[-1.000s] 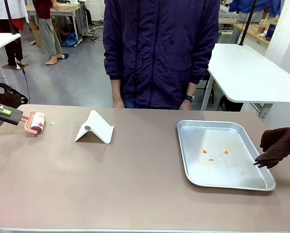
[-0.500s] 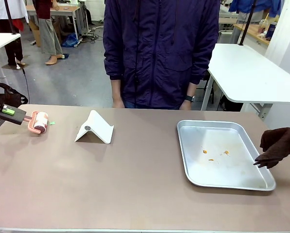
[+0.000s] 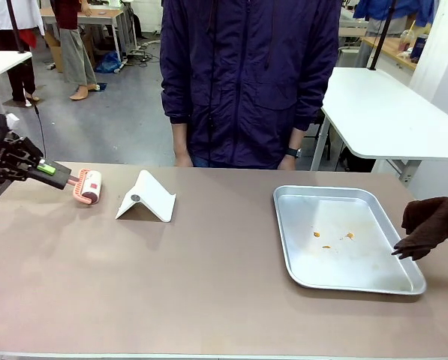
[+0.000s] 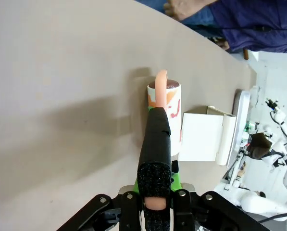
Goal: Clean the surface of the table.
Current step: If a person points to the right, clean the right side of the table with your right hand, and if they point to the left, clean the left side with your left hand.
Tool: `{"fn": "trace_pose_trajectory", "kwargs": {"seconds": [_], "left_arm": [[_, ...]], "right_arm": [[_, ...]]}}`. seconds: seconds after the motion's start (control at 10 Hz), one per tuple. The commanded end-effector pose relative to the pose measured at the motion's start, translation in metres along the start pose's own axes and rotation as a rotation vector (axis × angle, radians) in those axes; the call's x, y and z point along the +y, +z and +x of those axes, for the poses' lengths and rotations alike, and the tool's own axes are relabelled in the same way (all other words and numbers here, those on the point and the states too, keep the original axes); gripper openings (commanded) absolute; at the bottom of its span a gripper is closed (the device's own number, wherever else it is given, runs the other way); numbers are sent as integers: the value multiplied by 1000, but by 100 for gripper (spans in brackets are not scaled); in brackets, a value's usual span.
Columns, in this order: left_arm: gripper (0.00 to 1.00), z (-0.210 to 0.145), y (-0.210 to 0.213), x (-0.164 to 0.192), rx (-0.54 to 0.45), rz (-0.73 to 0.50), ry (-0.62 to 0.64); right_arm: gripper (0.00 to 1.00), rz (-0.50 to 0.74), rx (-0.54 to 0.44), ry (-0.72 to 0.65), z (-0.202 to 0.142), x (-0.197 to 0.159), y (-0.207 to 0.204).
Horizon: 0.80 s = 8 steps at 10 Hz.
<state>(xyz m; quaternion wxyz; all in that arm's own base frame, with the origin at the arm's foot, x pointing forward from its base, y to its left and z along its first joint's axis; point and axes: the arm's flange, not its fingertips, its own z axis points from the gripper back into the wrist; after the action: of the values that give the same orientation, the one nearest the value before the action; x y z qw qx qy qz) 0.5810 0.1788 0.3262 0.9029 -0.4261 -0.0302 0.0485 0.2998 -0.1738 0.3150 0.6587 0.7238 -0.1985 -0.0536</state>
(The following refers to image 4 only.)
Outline white lint roller stand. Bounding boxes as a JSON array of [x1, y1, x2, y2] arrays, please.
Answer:
[[177, 105, 237, 166]]

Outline white jointed background equipment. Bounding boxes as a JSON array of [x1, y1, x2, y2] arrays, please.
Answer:
[[264, 97, 287, 169]]

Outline purple jacket of person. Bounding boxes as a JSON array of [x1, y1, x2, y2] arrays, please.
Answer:
[[207, 0, 287, 54]]

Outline blue jeans of person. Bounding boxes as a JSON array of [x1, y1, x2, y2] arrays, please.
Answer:
[[181, 7, 227, 37]]

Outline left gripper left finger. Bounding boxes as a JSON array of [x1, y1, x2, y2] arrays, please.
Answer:
[[58, 178, 144, 231]]

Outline dark brown cloth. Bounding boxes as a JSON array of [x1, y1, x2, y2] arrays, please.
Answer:
[[250, 133, 273, 160]]

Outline person's right hand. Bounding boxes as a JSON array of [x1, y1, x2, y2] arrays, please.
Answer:
[[162, 0, 217, 21]]

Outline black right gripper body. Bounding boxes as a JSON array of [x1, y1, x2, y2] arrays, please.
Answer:
[[240, 131, 254, 156]]

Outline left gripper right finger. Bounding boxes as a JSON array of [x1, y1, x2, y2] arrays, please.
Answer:
[[168, 172, 264, 231]]

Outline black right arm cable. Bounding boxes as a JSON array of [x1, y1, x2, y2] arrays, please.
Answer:
[[257, 209, 287, 223]]

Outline silver metal tray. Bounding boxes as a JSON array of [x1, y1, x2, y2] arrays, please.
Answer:
[[227, 88, 259, 167]]

